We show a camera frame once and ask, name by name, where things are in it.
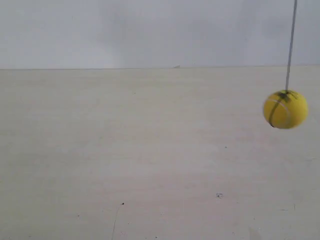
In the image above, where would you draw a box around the yellow tennis ball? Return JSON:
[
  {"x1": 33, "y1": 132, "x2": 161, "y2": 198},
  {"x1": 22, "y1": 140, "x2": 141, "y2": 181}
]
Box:
[{"x1": 263, "y1": 90, "x2": 309, "y2": 129}]

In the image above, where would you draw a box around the thin black hanging string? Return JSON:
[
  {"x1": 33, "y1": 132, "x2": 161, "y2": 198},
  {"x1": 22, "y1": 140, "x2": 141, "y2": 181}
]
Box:
[{"x1": 284, "y1": 0, "x2": 299, "y2": 92}]

